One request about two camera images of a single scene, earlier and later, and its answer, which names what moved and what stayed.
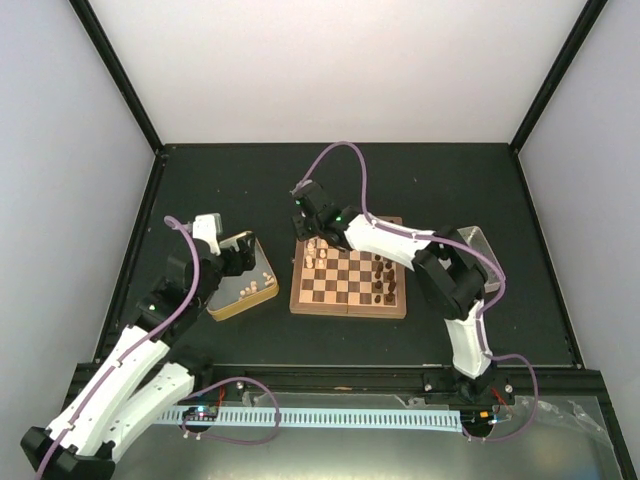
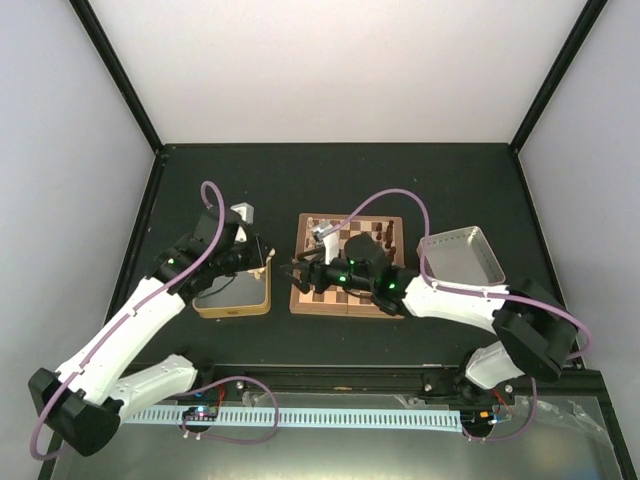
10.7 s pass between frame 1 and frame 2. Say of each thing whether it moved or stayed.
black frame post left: stayed
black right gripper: moved
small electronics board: stayed
